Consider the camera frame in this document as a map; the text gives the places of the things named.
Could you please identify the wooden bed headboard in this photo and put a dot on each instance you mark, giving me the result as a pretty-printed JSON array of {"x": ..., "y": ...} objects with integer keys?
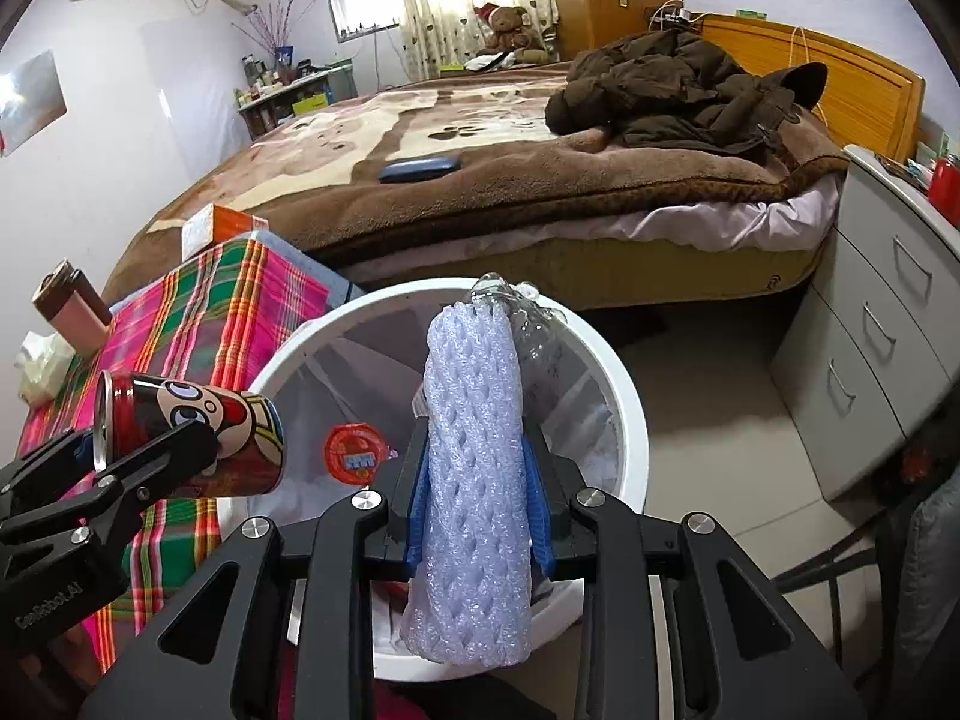
[{"x": 862, "y": 90}]

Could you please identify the small window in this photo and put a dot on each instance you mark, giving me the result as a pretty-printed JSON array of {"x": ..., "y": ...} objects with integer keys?
[{"x": 364, "y": 4}]

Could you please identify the cluttered shelf desk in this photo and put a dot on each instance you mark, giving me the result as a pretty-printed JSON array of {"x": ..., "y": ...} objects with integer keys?
[{"x": 300, "y": 101}]

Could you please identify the pink green plaid tablecloth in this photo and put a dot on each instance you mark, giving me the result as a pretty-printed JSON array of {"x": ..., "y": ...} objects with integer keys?
[{"x": 210, "y": 292}]

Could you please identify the orange tissue box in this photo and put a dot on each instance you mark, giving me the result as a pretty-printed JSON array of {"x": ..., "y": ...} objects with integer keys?
[{"x": 225, "y": 229}]

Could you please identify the grey blue table underlay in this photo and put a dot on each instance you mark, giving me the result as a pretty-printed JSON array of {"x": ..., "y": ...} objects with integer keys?
[{"x": 315, "y": 262}]

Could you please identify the yellow mattress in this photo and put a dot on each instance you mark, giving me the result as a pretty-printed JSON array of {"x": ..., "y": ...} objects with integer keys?
[{"x": 675, "y": 274}]

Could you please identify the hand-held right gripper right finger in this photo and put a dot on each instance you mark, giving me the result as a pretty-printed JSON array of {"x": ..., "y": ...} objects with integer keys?
[{"x": 538, "y": 525}]

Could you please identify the red canister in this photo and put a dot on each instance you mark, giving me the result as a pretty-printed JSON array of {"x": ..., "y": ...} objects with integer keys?
[{"x": 945, "y": 187}]

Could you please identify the dark brown jacket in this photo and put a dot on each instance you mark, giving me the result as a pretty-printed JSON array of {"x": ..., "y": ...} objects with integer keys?
[{"x": 675, "y": 90}]

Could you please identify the green flat box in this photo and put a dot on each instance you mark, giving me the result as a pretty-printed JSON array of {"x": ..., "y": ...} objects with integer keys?
[{"x": 454, "y": 67}]

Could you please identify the bed with brown blanket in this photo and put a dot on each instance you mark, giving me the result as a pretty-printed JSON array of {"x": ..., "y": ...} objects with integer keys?
[{"x": 487, "y": 187}]

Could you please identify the vase with dry branches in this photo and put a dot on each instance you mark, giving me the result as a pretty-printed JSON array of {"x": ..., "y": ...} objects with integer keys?
[{"x": 277, "y": 30}]

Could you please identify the white foam net sleeve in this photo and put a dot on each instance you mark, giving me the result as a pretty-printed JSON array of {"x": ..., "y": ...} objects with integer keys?
[{"x": 472, "y": 465}]

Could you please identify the black metal frame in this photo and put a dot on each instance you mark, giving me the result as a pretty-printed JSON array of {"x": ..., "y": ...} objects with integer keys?
[{"x": 840, "y": 585}]

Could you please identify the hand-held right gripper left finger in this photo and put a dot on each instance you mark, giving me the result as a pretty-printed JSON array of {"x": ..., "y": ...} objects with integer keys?
[{"x": 415, "y": 510}]

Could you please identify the white drawer nightstand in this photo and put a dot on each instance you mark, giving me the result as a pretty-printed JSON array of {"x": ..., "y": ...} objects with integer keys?
[{"x": 862, "y": 315}]

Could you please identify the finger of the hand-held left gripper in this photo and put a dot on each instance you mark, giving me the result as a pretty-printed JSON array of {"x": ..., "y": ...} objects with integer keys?
[
  {"x": 165, "y": 457},
  {"x": 45, "y": 469}
]

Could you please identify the heart patterned curtain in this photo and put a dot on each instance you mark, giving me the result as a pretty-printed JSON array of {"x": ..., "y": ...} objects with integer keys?
[{"x": 465, "y": 0}]

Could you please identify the clear plastic bottle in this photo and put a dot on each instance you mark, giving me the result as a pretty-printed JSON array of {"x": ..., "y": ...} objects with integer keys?
[{"x": 536, "y": 330}]

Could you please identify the translucent white bin liner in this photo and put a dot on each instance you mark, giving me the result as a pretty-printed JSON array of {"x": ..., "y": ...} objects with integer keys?
[{"x": 577, "y": 427}]

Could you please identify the white power strip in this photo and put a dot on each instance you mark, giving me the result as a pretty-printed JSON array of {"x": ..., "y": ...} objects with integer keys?
[{"x": 671, "y": 15}]

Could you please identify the row of toiletry bottles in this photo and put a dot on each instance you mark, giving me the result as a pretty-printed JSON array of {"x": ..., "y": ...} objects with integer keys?
[{"x": 262, "y": 82}]

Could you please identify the white round trash bin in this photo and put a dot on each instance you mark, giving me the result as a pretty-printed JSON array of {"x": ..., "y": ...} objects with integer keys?
[{"x": 626, "y": 427}]

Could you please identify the brown teddy bear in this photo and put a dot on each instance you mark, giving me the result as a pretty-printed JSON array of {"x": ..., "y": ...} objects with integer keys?
[{"x": 514, "y": 30}]

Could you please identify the pale pink bedsheet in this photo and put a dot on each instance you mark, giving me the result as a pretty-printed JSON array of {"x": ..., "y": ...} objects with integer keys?
[{"x": 712, "y": 225}]

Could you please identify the red round foil lid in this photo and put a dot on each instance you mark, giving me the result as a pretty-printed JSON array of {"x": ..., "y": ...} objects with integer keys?
[{"x": 356, "y": 454}]

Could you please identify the brown beige travel mug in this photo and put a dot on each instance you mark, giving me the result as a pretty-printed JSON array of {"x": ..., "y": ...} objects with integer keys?
[{"x": 71, "y": 307}]

